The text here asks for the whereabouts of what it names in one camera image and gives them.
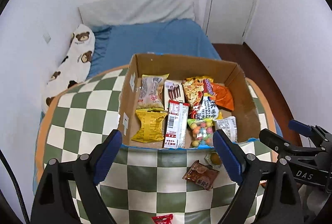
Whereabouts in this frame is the white chocolate wafer packet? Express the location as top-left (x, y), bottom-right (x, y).
top-left (163, 80), bottom-right (185, 110)

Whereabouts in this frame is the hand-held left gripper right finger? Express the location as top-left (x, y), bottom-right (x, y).
top-left (213, 129), bottom-right (304, 224)

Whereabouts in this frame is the clear bag of colourful candies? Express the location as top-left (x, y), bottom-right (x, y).
top-left (187, 118), bottom-right (216, 149)

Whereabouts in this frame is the red and white sausage packet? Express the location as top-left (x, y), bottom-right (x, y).
top-left (163, 100), bottom-right (190, 149)

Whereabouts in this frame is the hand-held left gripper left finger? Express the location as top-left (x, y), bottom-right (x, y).
top-left (31, 129), bottom-right (123, 224)

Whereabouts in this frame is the white bear print pillow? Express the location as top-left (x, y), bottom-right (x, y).
top-left (41, 24), bottom-right (96, 113)

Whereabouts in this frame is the green white checkered mat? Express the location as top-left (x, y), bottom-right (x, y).
top-left (35, 64), bottom-right (277, 224)

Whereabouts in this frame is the orange snack packet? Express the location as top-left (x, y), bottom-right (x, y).
top-left (211, 83), bottom-right (234, 111)

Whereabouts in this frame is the black cable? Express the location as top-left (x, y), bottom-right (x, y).
top-left (0, 149), bottom-right (30, 224)

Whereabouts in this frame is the blue bed sheet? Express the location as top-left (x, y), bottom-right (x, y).
top-left (32, 19), bottom-right (283, 196)

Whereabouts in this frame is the small red snack packet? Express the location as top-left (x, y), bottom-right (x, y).
top-left (151, 214), bottom-right (174, 224)

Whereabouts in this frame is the purple snack packet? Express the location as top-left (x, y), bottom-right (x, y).
top-left (204, 79), bottom-right (216, 96)

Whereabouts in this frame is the grey pillow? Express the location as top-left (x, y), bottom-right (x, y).
top-left (78, 0), bottom-right (199, 28)

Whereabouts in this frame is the yellow snack packet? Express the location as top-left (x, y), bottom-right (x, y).
top-left (131, 108), bottom-right (168, 143)

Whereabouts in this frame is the clear packet with brown egg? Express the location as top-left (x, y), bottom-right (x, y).
top-left (205, 152), bottom-right (222, 169)

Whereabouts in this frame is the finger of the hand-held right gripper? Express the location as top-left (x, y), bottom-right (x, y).
top-left (288, 119), bottom-right (332, 148)
top-left (259, 129), bottom-right (306, 159)

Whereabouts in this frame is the white grey snack packet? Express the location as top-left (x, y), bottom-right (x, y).
top-left (214, 116), bottom-right (238, 143)

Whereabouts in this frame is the large instant noodle packet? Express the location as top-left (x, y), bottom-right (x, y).
top-left (182, 76), bottom-right (223, 121)

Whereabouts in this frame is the cardboard box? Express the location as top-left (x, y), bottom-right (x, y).
top-left (119, 53), bottom-right (261, 150)

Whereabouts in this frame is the brown snack packet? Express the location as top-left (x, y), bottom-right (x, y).
top-left (183, 160), bottom-right (220, 191)

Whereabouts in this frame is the pale pink bread packet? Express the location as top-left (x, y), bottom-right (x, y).
top-left (137, 74), bottom-right (170, 110)

